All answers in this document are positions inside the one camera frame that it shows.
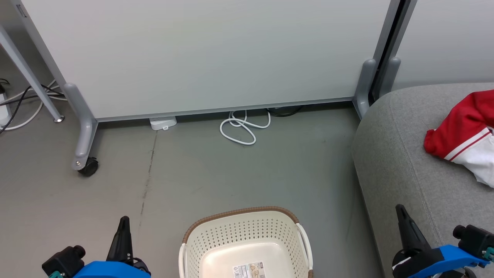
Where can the left blue gripper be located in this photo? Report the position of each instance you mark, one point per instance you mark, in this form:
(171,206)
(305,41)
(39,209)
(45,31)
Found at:
(112,271)

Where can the right blue gripper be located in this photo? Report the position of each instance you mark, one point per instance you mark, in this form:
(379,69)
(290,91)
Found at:
(436,262)

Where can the red and white garment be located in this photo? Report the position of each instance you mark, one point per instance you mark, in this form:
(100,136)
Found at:
(467,131)

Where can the cream perforated laundry basket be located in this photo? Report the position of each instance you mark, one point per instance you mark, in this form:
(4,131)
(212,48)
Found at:
(247,239)

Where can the basket label sticker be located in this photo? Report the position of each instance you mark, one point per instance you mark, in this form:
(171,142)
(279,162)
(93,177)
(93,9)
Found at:
(249,270)

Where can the grey fabric sofa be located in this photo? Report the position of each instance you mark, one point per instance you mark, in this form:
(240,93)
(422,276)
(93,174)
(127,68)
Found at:
(401,173)

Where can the black caster wheel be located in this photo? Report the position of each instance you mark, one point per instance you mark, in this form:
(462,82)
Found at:
(88,167)

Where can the grey partition foot with caster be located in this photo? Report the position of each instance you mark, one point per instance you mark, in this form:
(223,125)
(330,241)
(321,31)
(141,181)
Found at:
(85,131)

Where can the small white box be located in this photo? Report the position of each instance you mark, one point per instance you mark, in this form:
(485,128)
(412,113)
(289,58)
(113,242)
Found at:
(163,122)

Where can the white power strip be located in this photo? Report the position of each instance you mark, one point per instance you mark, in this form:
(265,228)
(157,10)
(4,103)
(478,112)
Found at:
(4,110)

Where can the grey metal table leg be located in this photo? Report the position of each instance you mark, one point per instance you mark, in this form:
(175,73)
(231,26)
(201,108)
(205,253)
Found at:
(27,75)

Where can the narrow white partition panel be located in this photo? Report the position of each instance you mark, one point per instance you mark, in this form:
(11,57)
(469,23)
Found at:
(444,38)

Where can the wide white partition panel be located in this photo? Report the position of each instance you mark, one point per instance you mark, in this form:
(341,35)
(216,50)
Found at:
(200,54)

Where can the left black wrist camera box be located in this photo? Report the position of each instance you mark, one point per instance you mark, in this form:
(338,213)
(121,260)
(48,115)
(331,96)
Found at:
(63,260)

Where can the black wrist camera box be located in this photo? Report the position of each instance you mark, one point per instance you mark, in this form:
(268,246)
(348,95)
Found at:
(472,239)
(63,260)

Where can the right black wrist camera box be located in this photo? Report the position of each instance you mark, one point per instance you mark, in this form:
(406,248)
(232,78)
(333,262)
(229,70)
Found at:
(472,239)

